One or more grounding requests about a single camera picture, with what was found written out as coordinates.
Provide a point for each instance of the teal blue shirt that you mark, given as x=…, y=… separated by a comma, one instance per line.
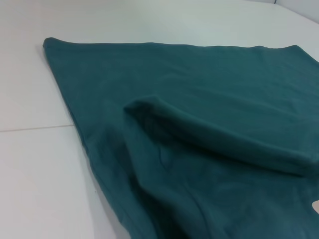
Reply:
x=199, y=124

